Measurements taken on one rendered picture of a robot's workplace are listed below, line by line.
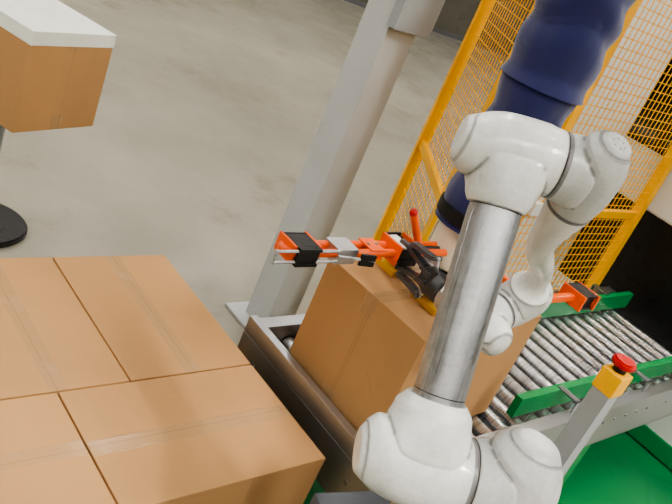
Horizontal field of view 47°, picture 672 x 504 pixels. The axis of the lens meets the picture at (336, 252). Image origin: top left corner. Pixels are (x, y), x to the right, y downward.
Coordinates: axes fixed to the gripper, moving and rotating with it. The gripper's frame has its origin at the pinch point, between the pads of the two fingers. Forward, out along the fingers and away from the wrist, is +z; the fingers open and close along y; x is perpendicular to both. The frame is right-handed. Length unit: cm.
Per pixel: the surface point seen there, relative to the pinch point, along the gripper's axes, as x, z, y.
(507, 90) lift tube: 16, 2, -48
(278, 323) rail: 0, 29, 49
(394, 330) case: -3.9, -14.3, 16.4
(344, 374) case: -4.5, -6.5, 38.7
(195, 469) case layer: -54, -15, 53
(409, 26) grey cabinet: 63, 88, -40
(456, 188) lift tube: 15.9, 2.6, -18.4
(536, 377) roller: 102, -11, 54
